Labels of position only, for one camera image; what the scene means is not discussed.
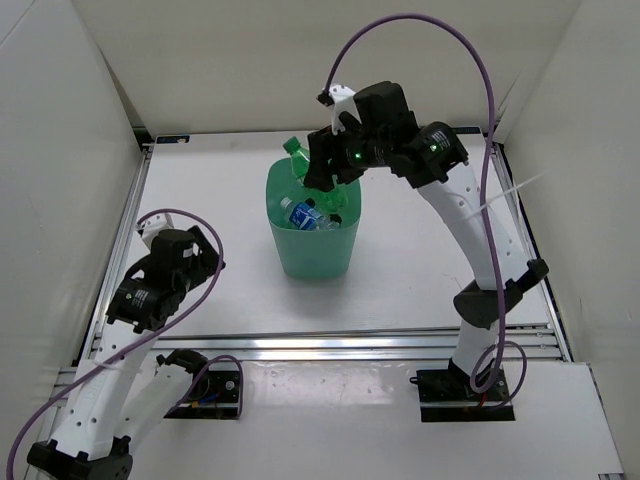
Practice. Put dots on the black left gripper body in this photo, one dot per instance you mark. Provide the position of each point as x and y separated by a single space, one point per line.
207 263

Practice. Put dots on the green plastic soda bottle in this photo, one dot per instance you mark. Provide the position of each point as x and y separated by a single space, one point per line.
328 201

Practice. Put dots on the white cable tie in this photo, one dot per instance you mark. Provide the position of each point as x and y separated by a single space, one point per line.
505 193

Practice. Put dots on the green plastic bin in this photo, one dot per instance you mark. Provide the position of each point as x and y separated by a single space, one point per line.
320 254

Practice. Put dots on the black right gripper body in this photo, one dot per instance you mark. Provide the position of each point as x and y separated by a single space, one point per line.
359 153

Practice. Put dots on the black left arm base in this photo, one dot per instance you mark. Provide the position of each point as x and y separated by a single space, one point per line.
217 388

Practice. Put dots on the blue label bottle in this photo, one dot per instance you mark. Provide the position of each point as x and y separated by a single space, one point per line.
300 216

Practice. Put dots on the clear unlabelled plastic bottle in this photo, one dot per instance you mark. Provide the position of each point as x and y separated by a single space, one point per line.
329 222

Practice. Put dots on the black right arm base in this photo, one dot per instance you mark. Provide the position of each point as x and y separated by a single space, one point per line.
443 399

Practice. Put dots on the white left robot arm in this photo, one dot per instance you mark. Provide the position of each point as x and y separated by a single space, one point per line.
103 424

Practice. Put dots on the aluminium frame rail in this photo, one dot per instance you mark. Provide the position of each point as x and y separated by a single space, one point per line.
378 345

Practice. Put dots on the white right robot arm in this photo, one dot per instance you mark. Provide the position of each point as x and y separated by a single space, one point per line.
434 162

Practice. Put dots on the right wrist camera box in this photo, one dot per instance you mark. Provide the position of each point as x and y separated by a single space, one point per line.
377 109

